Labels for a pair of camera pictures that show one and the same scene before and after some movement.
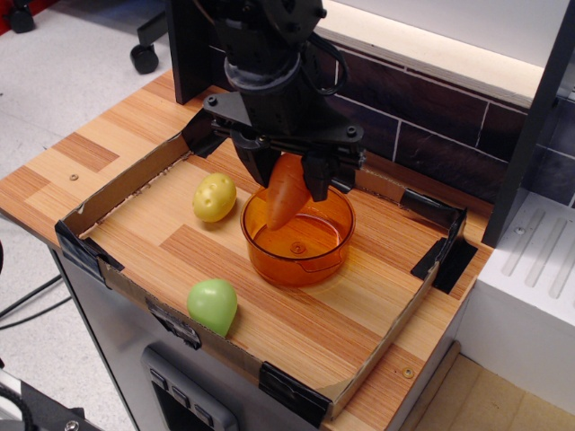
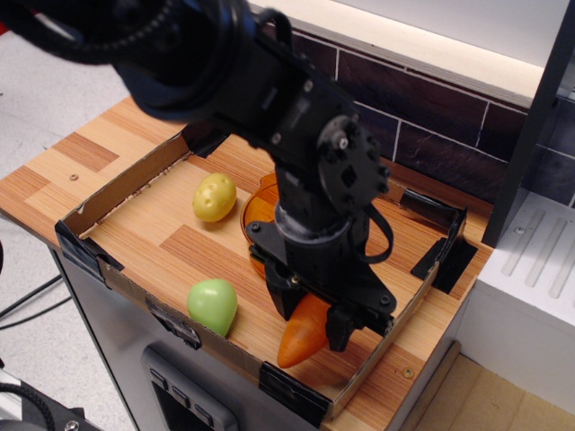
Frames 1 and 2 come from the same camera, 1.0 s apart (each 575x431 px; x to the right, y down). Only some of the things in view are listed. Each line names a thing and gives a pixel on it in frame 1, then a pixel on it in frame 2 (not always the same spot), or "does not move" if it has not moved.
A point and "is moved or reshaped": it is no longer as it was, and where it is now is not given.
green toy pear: [213, 303] does not move
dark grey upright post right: [542, 101] does not move
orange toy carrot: [287, 190] is moved or reshaped
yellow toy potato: [214, 197] does not move
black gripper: [275, 105] -> [327, 258]
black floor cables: [36, 314] does not move
